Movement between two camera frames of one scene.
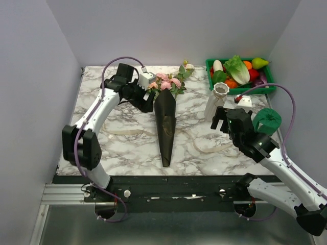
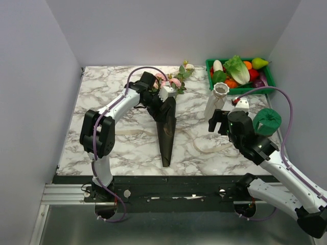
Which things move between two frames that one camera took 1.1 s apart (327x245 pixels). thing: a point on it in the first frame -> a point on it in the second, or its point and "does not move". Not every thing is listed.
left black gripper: [147, 106] -> [158, 115]
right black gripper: [220, 114] does not move
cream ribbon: [155, 135] does not move
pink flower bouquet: [175, 85] does not move
